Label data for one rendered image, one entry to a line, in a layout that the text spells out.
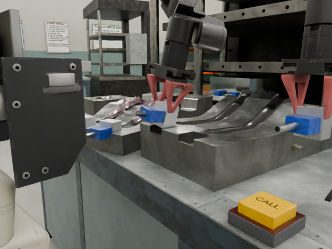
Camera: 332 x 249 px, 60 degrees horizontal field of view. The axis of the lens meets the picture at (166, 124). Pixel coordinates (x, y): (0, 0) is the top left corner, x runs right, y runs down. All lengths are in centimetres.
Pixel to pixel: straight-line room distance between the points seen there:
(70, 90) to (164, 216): 39
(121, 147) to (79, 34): 715
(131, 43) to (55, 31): 317
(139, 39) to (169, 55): 436
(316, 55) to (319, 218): 26
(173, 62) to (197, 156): 21
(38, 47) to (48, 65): 732
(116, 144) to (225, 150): 32
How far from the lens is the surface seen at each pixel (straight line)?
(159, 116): 64
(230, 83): 155
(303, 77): 59
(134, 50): 495
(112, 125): 78
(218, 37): 66
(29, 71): 39
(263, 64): 144
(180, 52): 63
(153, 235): 76
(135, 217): 82
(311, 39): 55
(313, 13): 55
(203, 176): 57
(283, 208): 45
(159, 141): 67
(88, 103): 138
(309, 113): 57
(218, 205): 52
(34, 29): 774
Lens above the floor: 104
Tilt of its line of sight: 12 degrees down
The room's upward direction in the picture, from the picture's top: straight up
